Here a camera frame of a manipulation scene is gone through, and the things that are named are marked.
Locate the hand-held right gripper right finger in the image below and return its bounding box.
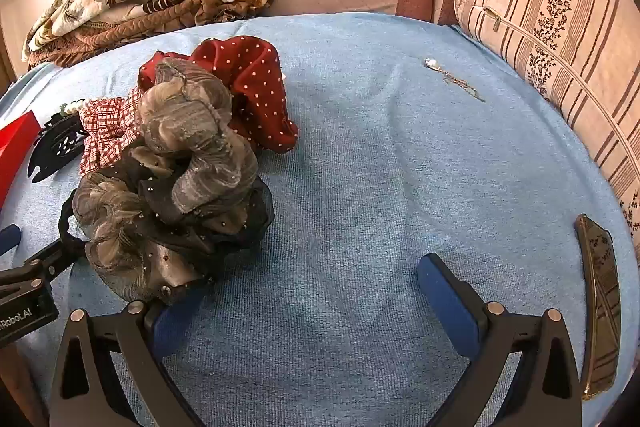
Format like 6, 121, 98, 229
417, 252, 584, 427

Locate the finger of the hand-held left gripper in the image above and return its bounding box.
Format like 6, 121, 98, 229
0, 224, 23, 256
22, 234, 90, 282

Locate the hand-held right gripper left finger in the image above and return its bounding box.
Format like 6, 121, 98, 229
50, 292, 207, 427

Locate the red tray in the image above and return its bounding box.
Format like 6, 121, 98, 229
0, 110, 44, 214

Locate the black sheer rhinestone scrunchie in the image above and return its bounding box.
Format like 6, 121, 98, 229
58, 146, 276, 304

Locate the red polka dot scrunchie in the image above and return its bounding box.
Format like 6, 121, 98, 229
137, 35, 300, 156

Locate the blue blanket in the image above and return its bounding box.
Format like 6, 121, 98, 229
0, 13, 640, 427

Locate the brown gold hair barrette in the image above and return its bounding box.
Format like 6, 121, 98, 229
573, 214, 622, 401

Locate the pearl drop earring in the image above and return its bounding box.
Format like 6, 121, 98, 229
424, 57, 487, 103

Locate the striped floral cushion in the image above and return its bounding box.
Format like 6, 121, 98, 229
452, 0, 640, 255

